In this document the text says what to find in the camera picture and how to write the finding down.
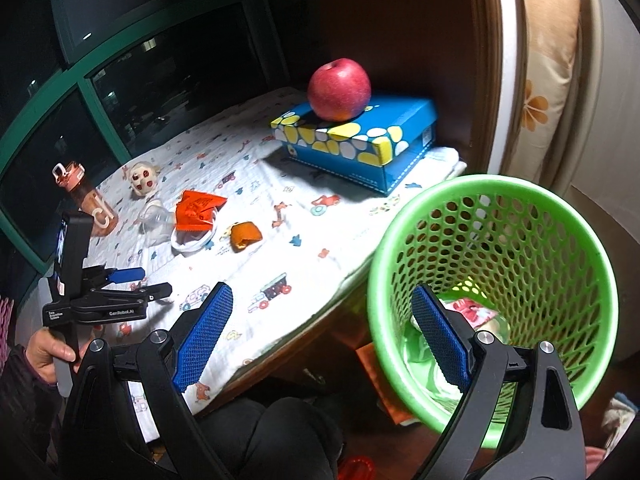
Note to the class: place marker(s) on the pink snack bag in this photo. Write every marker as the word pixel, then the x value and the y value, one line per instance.
pixel 470 310

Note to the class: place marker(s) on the orange box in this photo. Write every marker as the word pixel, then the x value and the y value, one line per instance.
pixel 395 410

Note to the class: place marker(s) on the small orange peel piece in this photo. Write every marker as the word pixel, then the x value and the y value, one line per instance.
pixel 245 235

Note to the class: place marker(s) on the person's dark trouser leg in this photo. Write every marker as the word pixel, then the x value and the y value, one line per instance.
pixel 270 440

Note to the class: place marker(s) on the green window frame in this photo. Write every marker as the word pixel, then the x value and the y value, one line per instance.
pixel 102 110

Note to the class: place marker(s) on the white yogurt cup fruit label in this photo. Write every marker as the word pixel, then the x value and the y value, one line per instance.
pixel 187 247

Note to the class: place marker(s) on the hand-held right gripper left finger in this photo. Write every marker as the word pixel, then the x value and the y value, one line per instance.
pixel 205 335

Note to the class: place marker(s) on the red plastic object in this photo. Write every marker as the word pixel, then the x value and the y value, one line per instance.
pixel 361 467

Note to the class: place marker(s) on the green plastic mesh basket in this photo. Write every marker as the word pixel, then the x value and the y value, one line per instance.
pixel 565 260

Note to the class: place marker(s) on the red apple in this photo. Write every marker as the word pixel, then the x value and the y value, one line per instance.
pixel 340 87

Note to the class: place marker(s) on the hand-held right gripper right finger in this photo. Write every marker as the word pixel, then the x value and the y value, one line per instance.
pixel 440 335

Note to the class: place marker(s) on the white cabinet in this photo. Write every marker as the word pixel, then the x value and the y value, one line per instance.
pixel 615 160

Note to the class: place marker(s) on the small translucent pudding cup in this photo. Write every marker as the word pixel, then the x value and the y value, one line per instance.
pixel 157 220

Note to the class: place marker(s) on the white printed blanket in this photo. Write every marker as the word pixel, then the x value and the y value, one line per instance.
pixel 300 220

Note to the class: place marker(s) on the person's left forearm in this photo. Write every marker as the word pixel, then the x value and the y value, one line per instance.
pixel 25 410

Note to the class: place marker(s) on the white paper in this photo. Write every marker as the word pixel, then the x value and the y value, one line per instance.
pixel 417 355

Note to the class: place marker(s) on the beige floral pillow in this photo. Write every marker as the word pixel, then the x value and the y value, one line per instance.
pixel 545 60

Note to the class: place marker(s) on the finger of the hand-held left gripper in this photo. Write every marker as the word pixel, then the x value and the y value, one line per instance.
pixel 127 274
pixel 150 291

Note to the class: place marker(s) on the pink water bottle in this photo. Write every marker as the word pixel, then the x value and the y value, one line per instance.
pixel 92 205

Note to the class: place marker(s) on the cream toy with red spots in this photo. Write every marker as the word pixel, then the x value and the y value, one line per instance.
pixel 142 177

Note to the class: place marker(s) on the orange snack wrapper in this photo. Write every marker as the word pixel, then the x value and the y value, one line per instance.
pixel 197 207

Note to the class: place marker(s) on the blue spotted tissue box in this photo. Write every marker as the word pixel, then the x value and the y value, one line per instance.
pixel 350 160

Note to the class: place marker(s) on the dark wooden panel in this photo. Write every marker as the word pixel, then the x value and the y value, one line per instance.
pixel 425 35

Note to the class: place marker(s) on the person's left hand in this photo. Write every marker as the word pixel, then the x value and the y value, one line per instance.
pixel 45 355

